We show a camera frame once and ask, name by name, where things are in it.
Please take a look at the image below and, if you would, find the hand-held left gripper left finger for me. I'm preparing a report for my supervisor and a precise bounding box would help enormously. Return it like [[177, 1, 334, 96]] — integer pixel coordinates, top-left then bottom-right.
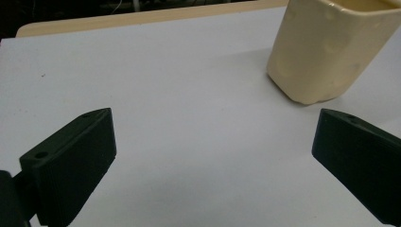
[[19, 107, 117, 227]]

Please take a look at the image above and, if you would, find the white table sheet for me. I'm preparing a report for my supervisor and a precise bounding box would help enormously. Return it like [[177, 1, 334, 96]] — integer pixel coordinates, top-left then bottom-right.
[[0, 6, 401, 227]]

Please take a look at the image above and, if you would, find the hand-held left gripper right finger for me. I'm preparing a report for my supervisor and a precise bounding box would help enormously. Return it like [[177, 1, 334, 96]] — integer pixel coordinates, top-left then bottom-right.
[[311, 108, 401, 227]]

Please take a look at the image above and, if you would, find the cream plastic cup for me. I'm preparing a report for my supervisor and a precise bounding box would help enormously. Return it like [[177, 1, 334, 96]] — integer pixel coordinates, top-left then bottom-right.
[[266, 0, 401, 106]]

